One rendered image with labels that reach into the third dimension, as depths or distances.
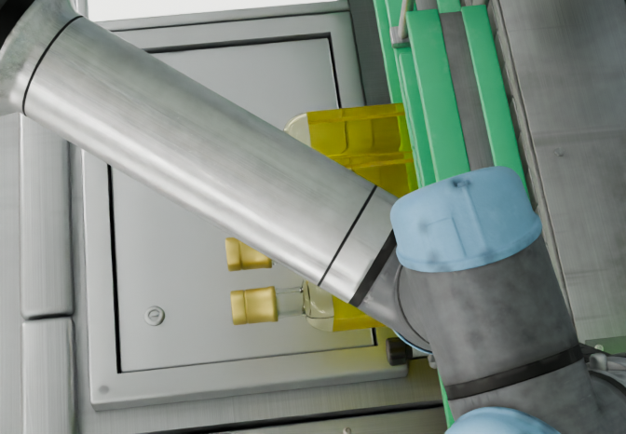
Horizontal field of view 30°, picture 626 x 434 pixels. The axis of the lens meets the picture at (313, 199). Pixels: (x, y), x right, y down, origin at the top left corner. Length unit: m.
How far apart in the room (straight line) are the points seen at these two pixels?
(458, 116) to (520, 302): 0.52
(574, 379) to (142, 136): 0.30
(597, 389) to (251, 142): 0.26
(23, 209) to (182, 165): 0.66
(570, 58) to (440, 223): 0.55
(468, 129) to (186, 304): 0.39
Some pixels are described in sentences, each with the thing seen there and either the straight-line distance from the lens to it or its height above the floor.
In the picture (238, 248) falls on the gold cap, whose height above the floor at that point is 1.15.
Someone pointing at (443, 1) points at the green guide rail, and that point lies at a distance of 1.29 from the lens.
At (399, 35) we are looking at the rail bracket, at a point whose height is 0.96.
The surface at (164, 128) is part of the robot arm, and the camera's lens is 0.73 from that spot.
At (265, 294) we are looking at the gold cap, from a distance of 1.14.
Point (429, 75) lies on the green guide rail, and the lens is 1.12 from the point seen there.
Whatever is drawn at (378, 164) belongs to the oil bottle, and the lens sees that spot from 1.19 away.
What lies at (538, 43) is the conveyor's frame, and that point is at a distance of 1.13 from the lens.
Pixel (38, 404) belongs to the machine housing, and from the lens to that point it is 1.28.
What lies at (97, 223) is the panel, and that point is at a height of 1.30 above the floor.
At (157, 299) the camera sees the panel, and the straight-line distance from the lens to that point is 1.30.
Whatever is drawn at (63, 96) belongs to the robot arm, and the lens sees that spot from 0.75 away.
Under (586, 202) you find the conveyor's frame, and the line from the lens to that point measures 1.06.
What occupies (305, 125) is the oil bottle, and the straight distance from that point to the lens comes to 1.21.
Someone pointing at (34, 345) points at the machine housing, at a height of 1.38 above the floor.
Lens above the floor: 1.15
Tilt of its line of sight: 4 degrees down
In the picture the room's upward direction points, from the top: 96 degrees counter-clockwise
